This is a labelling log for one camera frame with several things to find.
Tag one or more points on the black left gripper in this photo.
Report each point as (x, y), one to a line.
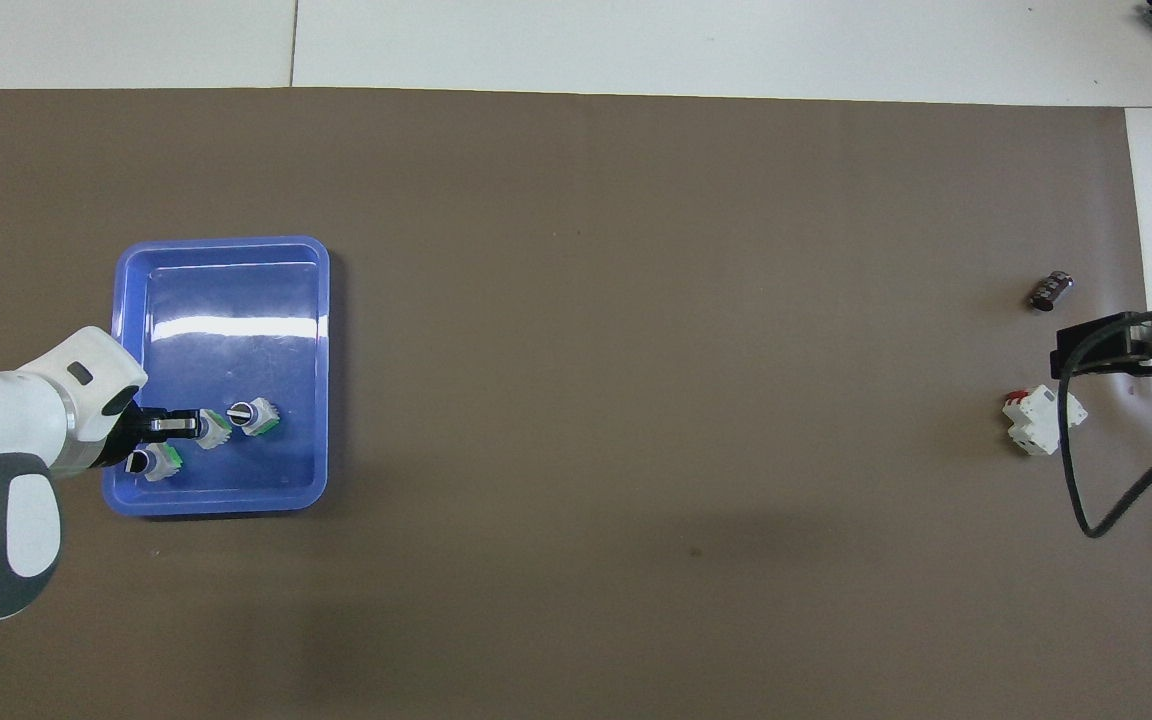
(126, 440)

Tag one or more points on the blue plastic tray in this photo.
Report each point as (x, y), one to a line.
(236, 300)

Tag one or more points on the orange-based rotary switch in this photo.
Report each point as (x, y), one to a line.
(214, 430)

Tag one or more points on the white circuit breaker red lever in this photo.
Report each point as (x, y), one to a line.
(1041, 420)

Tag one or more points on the brown table mat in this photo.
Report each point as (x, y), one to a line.
(576, 400)

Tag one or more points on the green-based rotary switch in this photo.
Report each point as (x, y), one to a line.
(158, 463)
(258, 418)

